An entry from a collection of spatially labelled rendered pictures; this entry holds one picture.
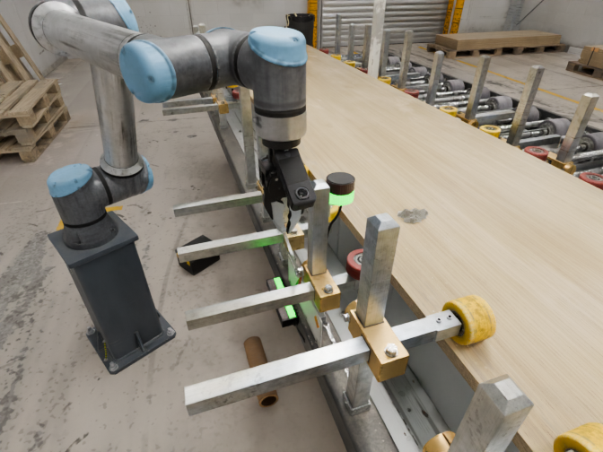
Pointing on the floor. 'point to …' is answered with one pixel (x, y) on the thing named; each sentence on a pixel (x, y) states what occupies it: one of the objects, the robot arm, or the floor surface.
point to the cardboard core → (254, 350)
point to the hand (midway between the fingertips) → (287, 230)
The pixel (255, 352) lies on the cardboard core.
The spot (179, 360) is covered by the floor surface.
